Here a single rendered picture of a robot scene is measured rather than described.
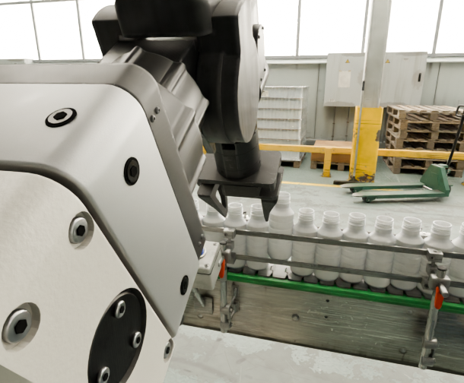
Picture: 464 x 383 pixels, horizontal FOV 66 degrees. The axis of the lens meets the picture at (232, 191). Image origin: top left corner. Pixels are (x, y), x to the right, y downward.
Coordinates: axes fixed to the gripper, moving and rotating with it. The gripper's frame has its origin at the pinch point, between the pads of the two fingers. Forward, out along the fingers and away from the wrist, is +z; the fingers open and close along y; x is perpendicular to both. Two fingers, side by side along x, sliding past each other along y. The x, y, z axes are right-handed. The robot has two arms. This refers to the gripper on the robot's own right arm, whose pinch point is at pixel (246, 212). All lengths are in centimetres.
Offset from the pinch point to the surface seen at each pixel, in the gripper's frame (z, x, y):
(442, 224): 27, -26, -36
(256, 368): 160, -33, 18
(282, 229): 27.6, -20.1, -1.6
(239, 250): 33.9, -17.3, 8.9
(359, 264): 34.6, -17.8, -19.6
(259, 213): 25.9, -23.0, 4.5
